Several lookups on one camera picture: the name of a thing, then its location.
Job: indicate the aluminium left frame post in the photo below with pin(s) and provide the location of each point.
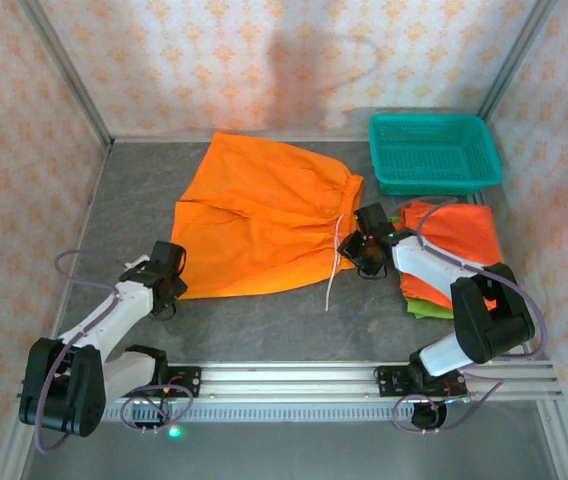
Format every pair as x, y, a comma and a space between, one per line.
68, 75

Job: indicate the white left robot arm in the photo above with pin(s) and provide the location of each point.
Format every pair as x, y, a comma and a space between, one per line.
124, 310

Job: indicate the light orange shorts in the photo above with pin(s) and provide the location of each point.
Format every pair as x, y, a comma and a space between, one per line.
264, 215

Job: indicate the aluminium right frame post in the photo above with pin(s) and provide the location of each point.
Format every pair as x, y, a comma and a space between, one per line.
519, 50

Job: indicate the aluminium frame post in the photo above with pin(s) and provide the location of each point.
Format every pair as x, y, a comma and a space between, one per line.
68, 75
519, 50

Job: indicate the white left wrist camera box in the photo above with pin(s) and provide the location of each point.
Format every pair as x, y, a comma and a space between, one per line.
136, 262

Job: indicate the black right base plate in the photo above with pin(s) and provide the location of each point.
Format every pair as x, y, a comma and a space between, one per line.
389, 382

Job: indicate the green shorts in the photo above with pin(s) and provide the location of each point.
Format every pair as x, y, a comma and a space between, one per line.
426, 310

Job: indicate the teal plastic basket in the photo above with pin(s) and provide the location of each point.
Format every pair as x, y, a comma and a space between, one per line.
434, 150

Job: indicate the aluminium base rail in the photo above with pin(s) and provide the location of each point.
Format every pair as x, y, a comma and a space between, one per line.
289, 382

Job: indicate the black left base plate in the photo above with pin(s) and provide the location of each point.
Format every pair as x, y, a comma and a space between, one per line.
189, 382

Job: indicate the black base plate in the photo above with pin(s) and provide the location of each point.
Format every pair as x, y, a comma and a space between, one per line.
189, 382
389, 382

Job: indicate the green indicator light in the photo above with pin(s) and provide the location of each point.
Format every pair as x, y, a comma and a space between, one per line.
174, 431

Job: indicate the red-orange mesh shorts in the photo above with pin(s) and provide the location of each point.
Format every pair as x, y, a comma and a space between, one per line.
464, 230

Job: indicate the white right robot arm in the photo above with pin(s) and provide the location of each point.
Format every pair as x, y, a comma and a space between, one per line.
419, 260

